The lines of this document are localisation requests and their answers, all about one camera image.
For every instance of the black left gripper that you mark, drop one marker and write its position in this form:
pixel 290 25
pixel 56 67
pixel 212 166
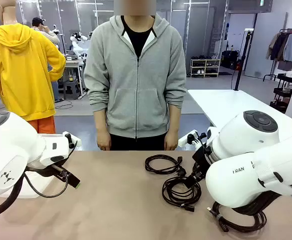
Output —
pixel 43 171

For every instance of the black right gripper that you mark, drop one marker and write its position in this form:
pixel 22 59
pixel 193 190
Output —
pixel 202 160

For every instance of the small white robot arm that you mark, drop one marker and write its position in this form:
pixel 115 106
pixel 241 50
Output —
pixel 79 43

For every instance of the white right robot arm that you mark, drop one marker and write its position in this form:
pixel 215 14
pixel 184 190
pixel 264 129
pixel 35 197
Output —
pixel 236 150

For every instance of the person's right forearm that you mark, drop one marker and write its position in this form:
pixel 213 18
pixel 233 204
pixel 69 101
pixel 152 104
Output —
pixel 101 120

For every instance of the person's left forearm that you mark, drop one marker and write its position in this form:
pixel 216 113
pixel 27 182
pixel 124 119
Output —
pixel 174 118

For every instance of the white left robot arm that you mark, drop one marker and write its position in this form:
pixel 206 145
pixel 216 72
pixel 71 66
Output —
pixel 10 150

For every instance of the person's left hand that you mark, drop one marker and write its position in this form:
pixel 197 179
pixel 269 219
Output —
pixel 171 141

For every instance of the person's right hand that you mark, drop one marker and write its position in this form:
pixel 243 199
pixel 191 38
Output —
pixel 103 140

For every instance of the orange shorts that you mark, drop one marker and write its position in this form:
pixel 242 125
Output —
pixel 45 125

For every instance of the white table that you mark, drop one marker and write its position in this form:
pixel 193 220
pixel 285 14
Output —
pixel 236 105

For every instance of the dark grey step stool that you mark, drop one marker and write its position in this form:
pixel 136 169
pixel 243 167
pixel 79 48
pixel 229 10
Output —
pixel 71 90

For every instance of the person in grey hoodie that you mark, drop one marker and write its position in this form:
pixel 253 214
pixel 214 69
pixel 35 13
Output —
pixel 135 87

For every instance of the yellow hoodie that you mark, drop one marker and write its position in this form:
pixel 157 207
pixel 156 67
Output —
pixel 20 75

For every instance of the white shoe rack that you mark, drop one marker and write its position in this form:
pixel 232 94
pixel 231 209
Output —
pixel 206 67

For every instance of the grey lab desk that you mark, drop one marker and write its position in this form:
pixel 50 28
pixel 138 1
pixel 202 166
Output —
pixel 73 63

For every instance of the black luggage case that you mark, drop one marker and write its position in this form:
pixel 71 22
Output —
pixel 229 60

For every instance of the black utility cart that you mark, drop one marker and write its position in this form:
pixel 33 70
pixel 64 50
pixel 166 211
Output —
pixel 283 91

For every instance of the black pole stand white head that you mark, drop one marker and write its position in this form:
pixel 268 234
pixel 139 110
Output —
pixel 243 55

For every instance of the person with black cap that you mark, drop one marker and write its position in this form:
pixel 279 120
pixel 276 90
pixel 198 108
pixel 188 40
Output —
pixel 41 27

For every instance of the clothes rack with garments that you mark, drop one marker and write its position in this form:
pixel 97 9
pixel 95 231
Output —
pixel 286 45

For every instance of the beige mannequin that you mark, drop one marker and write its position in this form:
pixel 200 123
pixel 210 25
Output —
pixel 5 12

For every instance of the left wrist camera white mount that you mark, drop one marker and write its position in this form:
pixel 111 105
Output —
pixel 66 138

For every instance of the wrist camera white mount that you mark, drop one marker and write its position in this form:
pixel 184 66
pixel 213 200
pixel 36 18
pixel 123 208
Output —
pixel 66 138
pixel 190 138

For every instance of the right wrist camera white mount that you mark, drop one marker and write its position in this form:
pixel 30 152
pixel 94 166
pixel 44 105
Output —
pixel 190 138

